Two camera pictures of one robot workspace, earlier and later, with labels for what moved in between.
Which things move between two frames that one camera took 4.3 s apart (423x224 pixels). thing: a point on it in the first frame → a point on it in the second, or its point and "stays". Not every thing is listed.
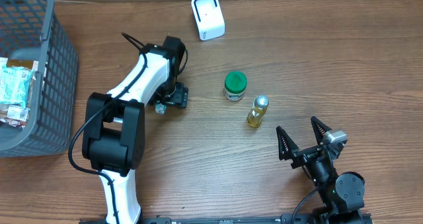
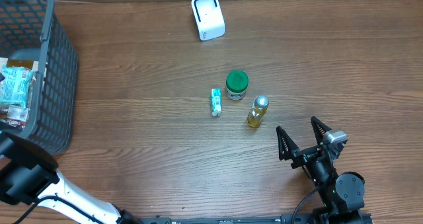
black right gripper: (289, 149) stays
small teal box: (159, 108) → (216, 102)
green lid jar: (235, 85) stays
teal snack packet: (14, 84) stays
